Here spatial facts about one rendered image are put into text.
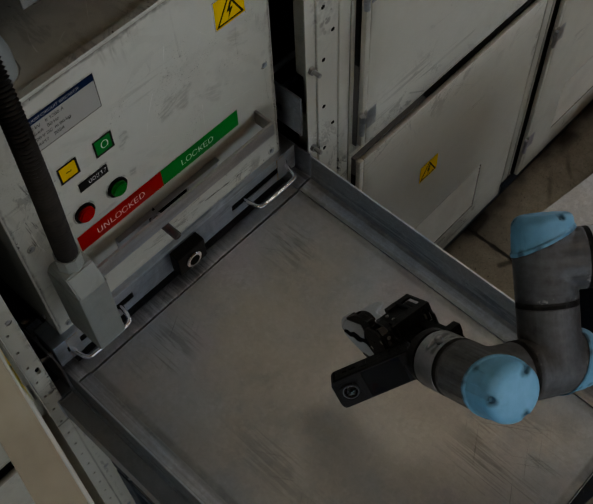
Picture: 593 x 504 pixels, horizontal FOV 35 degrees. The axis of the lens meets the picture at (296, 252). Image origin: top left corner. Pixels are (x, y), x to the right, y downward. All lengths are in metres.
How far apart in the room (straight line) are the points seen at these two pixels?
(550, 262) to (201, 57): 0.56
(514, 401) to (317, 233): 0.66
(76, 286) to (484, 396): 0.54
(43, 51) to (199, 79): 0.26
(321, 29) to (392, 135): 0.43
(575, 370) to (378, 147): 0.79
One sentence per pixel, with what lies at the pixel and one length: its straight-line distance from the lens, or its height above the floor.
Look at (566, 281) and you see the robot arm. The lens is 1.13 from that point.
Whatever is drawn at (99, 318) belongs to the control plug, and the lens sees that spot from 1.31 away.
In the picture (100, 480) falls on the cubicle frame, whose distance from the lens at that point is 1.86.
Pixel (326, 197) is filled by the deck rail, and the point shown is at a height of 0.85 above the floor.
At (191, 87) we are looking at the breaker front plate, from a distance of 1.35.
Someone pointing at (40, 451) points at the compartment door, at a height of 1.58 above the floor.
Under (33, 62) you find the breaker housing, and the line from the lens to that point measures 1.18.
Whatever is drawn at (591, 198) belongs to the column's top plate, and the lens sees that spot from 1.85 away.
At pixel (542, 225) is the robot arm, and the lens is 1.11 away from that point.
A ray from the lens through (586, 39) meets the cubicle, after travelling 2.56.
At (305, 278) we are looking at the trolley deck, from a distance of 1.58.
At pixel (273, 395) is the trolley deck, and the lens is 1.48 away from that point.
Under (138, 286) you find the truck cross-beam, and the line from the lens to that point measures 1.54.
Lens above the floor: 2.20
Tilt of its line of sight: 58 degrees down
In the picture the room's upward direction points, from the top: 3 degrees counter-clockwise
